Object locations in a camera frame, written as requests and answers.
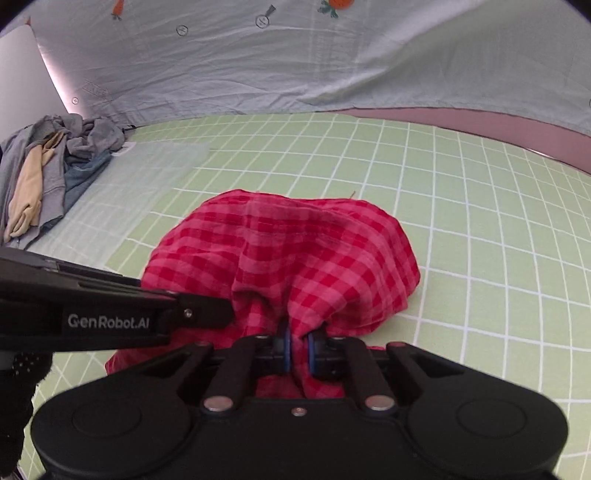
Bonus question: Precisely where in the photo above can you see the grey knit sweater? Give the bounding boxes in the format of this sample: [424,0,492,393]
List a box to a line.
[65,113,126,163]

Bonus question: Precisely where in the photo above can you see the pink sheet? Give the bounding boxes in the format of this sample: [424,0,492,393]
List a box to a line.
[344,107,591,175]

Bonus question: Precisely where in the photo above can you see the red checked cloth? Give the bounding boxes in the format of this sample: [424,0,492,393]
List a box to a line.
[105,189,422,400]

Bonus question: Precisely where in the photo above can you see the green grid mat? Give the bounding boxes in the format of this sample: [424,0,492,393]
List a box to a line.
[28,113,591,480]

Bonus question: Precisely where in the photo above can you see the blue denim jeans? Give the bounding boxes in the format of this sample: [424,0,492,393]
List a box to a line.
[62,151,114,219]

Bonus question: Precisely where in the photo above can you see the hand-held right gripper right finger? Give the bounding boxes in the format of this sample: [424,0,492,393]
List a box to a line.
[305,330,468,412]

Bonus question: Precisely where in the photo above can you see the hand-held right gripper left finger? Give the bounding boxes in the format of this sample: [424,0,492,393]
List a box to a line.
[134,325,293,412]

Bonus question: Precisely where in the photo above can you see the grey zip jacket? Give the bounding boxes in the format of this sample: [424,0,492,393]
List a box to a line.
[0,115,69,250]

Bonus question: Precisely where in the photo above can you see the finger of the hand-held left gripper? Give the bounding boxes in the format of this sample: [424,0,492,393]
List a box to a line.
[161,291,235,334]

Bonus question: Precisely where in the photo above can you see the grey printed sheet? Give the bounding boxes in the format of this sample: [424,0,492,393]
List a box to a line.
[28,0,591,139]

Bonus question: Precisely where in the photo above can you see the translucent folding board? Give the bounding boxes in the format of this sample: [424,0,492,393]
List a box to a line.
[28,141,211,273]

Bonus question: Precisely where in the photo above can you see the beige garment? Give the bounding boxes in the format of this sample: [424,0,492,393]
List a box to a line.
[7,131,68,238]

